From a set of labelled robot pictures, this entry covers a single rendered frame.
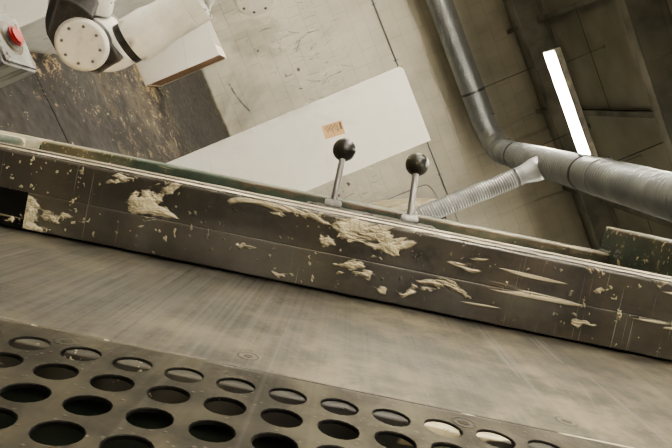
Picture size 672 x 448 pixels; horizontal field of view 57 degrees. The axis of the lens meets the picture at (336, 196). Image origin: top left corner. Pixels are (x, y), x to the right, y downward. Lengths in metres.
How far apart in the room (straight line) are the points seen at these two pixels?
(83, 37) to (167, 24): 0.12
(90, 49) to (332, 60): 8.00
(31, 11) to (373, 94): 2.31
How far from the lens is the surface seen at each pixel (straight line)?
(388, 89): 4.53
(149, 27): 1.01
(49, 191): 0.61
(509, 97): 9.29
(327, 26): 8.97
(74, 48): 1.00
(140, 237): 0.59
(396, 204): 6.71
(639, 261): 1.18
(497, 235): 1.20
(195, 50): 5.82
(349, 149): 0.98
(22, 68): 1.34
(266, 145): 4.53
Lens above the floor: 1.43
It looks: 2 degrees down
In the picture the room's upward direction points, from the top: 68 degrees clockwise
